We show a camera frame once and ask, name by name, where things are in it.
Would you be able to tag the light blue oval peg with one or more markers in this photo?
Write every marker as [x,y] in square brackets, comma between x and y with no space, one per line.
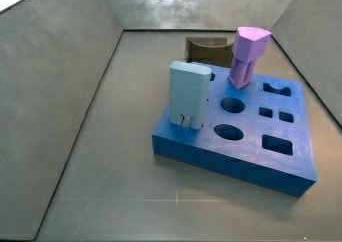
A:
[188,91]

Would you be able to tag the black curved fixture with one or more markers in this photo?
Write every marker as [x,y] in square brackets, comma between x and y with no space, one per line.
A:
[208,50]

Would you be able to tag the purple pentagon peg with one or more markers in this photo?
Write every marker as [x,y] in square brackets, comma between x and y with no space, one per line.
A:
[251,40]

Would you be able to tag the blue shape-sorting block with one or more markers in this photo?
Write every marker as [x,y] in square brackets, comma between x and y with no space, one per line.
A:
[255,135]

